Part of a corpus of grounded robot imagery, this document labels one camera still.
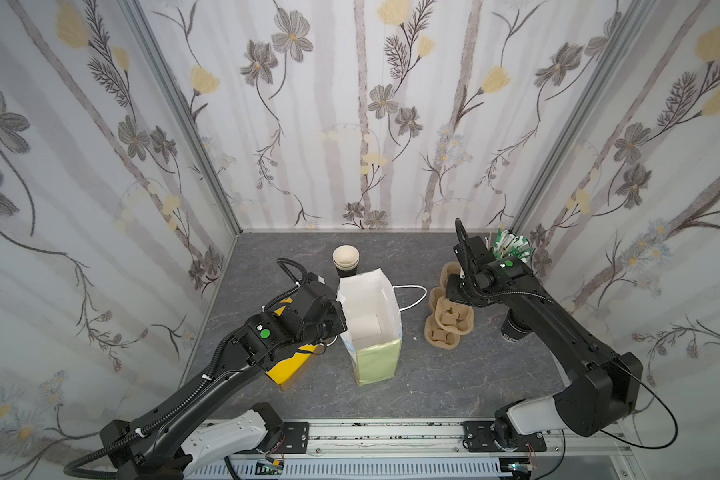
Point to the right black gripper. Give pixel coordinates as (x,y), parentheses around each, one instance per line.
(471,262)

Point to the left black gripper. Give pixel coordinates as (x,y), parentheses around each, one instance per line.
(334,317)

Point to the brown pulp cup carrier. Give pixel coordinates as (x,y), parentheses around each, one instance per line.
(434,334)
(452,317)

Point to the black paper coffee cup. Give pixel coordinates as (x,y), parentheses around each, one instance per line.
(512,329)

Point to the green white paper bag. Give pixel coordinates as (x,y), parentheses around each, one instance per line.
(373,308)

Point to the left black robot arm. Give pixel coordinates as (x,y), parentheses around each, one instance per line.
(157,444)

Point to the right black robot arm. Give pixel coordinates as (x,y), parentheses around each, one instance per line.
(604,385)

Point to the green white wrapped straws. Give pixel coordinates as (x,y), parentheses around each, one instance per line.
(507,244)

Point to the yellow napkins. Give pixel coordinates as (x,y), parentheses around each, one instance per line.
(285,373)

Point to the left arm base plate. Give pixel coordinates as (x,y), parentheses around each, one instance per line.
(295,438)

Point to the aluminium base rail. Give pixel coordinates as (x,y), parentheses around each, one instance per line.
(245,448)

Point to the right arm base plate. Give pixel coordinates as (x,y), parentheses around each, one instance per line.
(485,437)

